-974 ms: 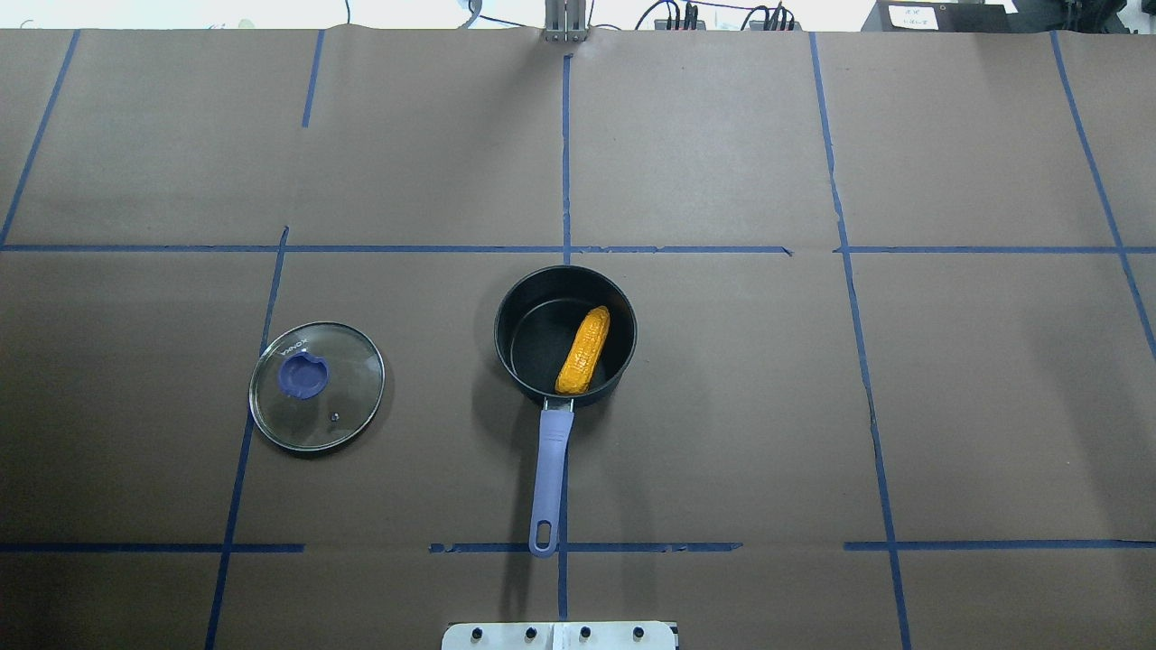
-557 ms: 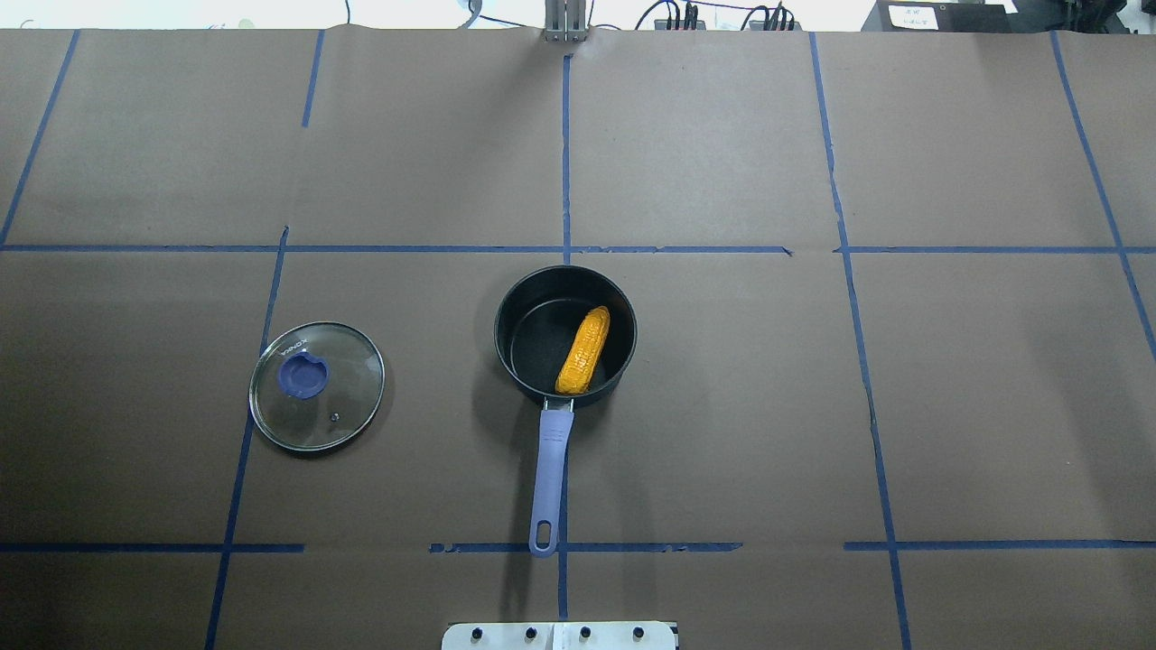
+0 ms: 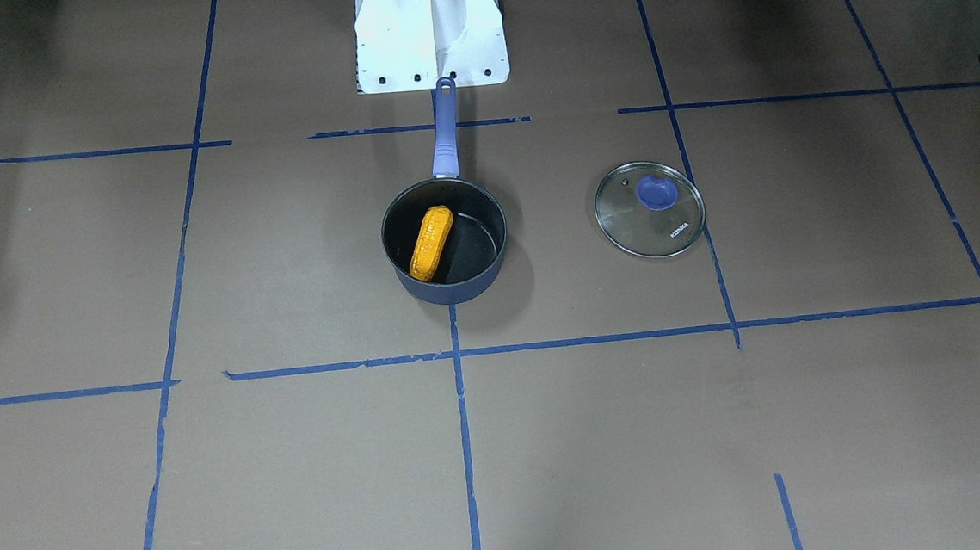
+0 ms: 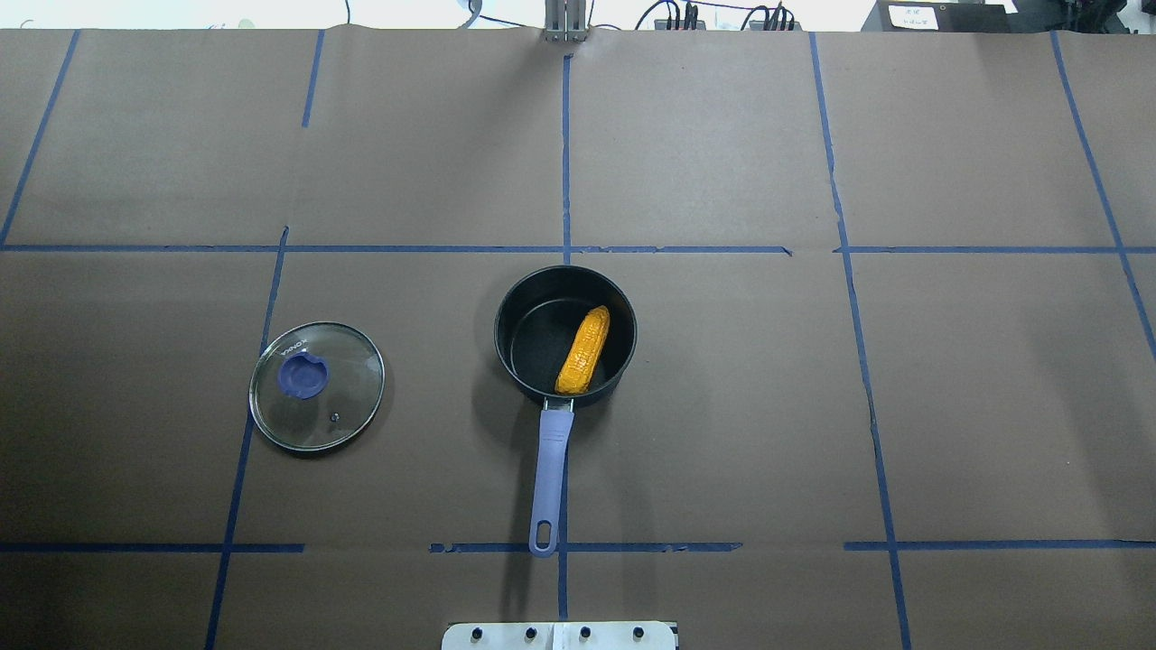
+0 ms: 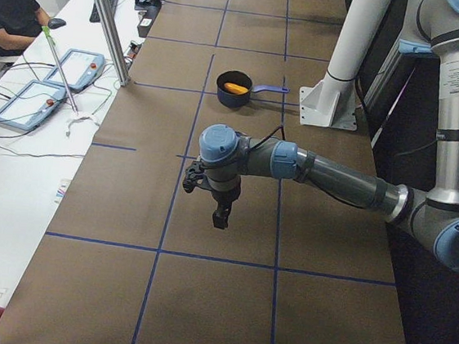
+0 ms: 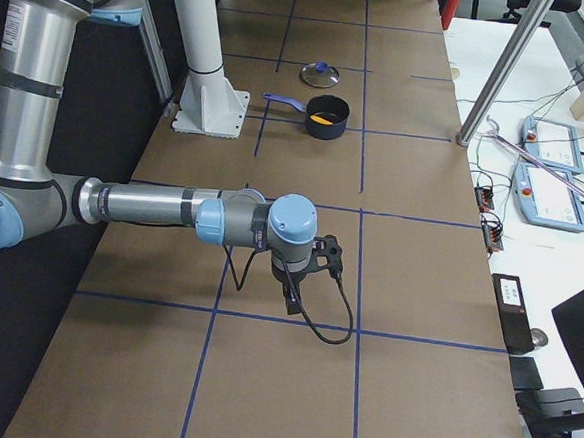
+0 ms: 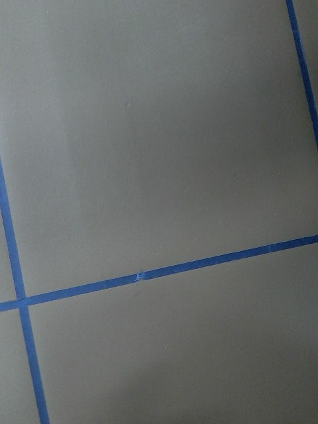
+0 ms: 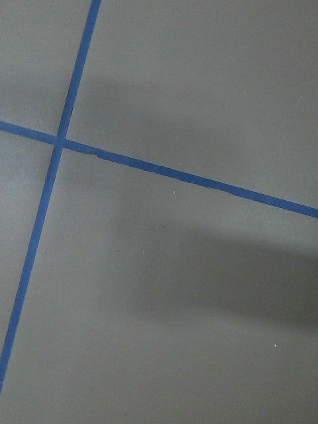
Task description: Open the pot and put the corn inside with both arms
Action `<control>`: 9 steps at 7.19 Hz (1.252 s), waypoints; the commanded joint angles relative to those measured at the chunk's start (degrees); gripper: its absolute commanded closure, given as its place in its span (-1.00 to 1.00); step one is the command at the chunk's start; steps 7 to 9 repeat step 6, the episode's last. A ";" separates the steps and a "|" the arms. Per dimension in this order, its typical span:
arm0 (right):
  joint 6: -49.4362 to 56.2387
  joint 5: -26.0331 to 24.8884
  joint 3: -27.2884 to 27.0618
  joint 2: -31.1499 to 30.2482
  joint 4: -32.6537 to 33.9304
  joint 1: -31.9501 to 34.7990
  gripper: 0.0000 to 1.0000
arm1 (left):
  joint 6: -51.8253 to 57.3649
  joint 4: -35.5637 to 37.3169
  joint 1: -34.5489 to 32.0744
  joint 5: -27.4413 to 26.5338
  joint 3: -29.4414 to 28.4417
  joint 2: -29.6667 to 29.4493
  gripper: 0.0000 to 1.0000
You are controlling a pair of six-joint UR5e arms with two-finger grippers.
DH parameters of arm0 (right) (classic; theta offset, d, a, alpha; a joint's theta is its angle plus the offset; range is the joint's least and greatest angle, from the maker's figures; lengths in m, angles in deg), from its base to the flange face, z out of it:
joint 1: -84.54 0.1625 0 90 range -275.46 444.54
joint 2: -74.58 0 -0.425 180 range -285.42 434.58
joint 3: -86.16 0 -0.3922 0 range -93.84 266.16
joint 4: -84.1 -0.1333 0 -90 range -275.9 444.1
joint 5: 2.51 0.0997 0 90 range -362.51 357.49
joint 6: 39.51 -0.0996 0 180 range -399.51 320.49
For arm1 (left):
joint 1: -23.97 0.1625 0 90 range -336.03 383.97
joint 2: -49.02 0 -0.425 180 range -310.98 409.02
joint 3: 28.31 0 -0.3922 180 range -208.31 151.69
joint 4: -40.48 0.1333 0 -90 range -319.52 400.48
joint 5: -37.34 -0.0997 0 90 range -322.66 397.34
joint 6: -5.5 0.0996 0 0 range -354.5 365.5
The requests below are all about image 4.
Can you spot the dark blue saucepan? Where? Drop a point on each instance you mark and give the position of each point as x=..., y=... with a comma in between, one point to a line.
x=534, y=327

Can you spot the glass pot lid blue knob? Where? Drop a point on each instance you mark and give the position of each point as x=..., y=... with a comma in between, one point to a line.
x=316, y=387

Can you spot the black box white label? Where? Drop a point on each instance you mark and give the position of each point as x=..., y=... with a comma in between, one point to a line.
x=937, y=17

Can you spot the yellow corn cob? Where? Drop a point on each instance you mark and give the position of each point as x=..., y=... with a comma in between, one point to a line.
x=577, y=372

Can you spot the white mounting post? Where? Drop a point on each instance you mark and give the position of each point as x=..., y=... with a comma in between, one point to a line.
x=617, y=634

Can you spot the aluminium frame post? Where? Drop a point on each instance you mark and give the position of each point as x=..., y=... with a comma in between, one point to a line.
x=566, y=21

